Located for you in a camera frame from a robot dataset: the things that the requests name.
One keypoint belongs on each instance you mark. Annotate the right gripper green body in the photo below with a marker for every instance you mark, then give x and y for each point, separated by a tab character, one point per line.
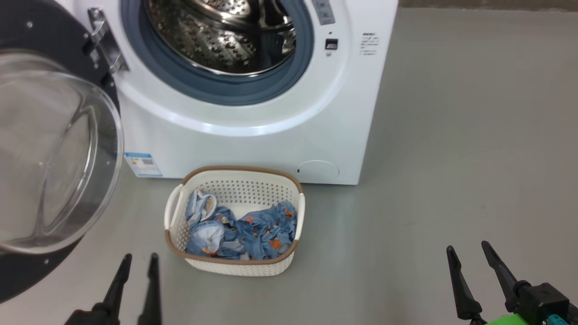
508	320

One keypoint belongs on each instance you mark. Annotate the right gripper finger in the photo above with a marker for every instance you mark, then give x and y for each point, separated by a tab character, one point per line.
503	275
463	293

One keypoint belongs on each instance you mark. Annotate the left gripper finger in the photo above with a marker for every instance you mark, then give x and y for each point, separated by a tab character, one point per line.
115	302
152	302

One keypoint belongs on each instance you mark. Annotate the blue patterned garment white lining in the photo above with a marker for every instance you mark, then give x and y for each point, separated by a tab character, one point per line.
210	234

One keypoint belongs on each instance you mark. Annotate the black round glass washer door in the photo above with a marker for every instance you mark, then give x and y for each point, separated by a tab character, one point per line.
49	158

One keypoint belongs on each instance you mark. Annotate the white front-load washing machine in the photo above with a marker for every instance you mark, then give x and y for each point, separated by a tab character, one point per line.
271	140

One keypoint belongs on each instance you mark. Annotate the metal door hinge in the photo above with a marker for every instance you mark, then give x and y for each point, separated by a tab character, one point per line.
106	40

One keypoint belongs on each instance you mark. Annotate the stainless steel washing machine drum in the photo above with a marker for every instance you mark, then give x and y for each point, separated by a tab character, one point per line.
203	40

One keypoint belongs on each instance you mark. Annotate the white perforated brown-rimmed laundry basket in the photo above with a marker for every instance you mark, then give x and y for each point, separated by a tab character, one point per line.
235	192

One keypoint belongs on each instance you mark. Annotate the blue energy label sticker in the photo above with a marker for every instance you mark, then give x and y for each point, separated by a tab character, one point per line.
143	164

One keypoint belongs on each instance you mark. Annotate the round white filter cover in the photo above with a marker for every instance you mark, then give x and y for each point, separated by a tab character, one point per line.
318	171

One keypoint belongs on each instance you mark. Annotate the printed warning text label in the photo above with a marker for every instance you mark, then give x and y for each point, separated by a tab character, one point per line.
369	44

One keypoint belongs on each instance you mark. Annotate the grey rectangular plate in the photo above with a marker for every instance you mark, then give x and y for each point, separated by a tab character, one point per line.
324	11

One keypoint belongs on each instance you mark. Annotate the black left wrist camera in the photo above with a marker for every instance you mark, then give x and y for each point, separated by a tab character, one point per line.
83	318

